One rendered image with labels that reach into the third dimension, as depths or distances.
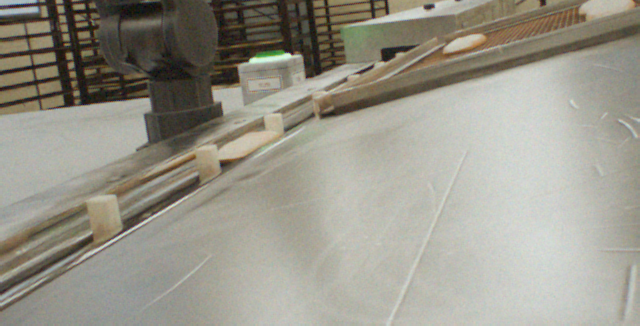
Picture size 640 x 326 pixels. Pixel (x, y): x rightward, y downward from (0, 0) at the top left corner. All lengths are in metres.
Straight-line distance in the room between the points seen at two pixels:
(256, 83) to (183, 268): 0.84
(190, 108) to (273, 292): 0.72
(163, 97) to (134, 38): 0.07
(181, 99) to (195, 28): 0.08
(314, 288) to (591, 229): 0.06
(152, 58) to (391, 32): 0.51
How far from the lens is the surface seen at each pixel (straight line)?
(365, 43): 1.27
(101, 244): 0.41
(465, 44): 0.79
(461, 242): 0.17
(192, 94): 0.89
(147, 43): 0.86
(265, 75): 1.06
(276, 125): 0.72
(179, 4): 0.85
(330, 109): 0.55
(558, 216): 0.18
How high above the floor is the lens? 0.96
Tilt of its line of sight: 10 degrees down
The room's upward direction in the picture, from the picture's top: 8 degrees counter-clockwise
